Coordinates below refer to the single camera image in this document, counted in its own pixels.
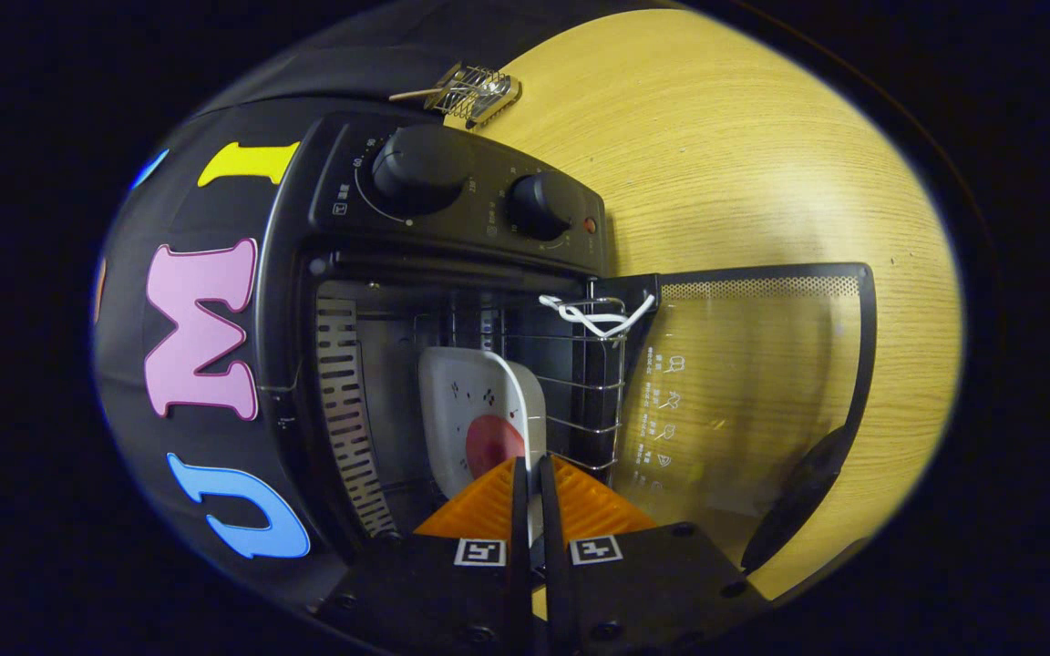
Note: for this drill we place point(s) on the glass toaster oven door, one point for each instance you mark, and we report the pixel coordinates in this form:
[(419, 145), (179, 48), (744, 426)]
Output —
[(798, 492)]

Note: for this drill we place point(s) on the small black oven knob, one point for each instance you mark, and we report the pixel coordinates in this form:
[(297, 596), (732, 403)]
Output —
[(539, 205)]

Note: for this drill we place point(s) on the pink ham slice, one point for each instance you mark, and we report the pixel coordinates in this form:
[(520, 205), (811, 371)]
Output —
[(493, 442)]

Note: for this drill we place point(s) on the white square plate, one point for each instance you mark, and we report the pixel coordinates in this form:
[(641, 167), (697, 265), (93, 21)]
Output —
[(470, 392)]

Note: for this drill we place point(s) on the black toaster oven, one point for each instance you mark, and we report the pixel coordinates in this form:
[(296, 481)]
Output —
[(452, 219)]

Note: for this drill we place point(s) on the wooden stick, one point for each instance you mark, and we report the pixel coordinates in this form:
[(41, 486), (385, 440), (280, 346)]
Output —
[(416, 93)]

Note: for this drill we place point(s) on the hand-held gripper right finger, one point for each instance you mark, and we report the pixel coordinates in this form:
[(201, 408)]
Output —
[(550, 547)]

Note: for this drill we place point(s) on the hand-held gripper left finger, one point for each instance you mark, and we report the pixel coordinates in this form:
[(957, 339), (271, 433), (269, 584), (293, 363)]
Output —
[(519, 547)]

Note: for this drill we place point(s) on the large black oven knob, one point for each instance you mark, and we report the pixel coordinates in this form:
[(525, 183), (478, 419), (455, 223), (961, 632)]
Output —
[(420, 169)]

